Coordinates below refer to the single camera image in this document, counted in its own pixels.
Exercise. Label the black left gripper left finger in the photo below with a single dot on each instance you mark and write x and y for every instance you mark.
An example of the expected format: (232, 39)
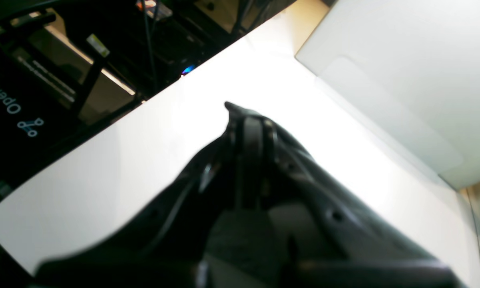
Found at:
(164, 244)

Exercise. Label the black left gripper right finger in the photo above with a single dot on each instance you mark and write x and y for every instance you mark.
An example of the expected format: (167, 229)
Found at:
(352, 246)

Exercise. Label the grey t-shirt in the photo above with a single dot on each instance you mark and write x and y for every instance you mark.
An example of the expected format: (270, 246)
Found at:
(238, 115)

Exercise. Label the clear floor mat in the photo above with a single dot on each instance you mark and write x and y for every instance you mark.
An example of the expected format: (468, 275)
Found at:
(431, 120)

